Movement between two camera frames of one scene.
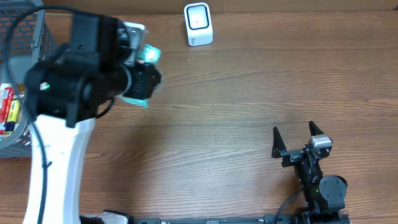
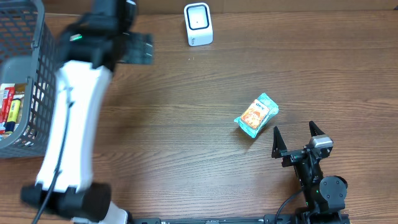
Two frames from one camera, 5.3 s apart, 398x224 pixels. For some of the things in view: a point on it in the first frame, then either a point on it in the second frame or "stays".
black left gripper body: [138, 83] → [134, 51]
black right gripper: [290, 156] stays
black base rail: [265, 219] stays
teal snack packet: [150, 55] → [261, 111]
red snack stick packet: [7, 94] stays
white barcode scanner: [198, 21] stays
